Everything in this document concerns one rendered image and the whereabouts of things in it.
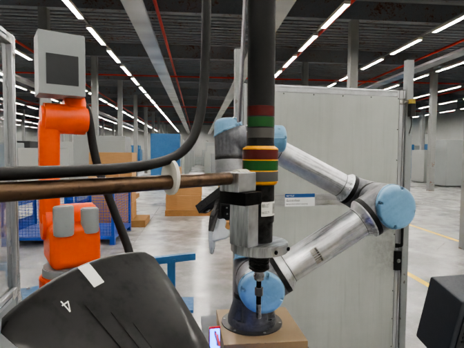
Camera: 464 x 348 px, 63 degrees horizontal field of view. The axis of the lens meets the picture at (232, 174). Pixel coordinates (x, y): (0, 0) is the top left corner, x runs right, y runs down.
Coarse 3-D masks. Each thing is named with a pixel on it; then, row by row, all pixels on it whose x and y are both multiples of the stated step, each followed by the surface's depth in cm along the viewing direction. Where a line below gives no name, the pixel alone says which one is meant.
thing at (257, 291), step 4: (256, 284) 46; (260, 284) 46; (256, 288) 46; (260, 288) 46; (256, 292) 46; (260, 292) 46; (256, 296) 46; (260, 296) 46; (256, 300) 46; (260, 300) 46; (256, 304) 46; (260, 304) 46; (256, 308) 46; (260, 308) 46; (256, 312) 46; (260, 312) 46; (256, 316) 46; (260, 316) 46
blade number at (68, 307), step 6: (66, 294) 41; (54, 300) 40; (60, 300) 40; (66, 300) 41; (72, 300) 41; (60, 306) 40; (66, 306) 40; (72, 306) 41; (78, 306) 41; (66, 312) 40; (72, 312) 40; (78, 312) 41
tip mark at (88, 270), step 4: (84, 264) 46; (88, 264) 46; (80, 268) 45; (84, 268) 45; (88, 268) 46; (92, 268) 46; (84, 272) 45; (88, 272) 45; (92, 272) 45; (96, 272) 46; (88, 276) 45; (92, 276) 45; (96, 276) 45; (92, 280) 45; (96, 280) 45; (100, 280) 45; (96, 284) 44
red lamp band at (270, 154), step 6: (246, 150) 44; (252, 150) 44; (258, 150) 43; (264, 150) 43; (270, 150) 44; (276, 150) 44; (246, 156) 44; (252, 156) 44; (258, 156) 43; (264, 156) 43; (270, 156) 44; (276, 156) 44
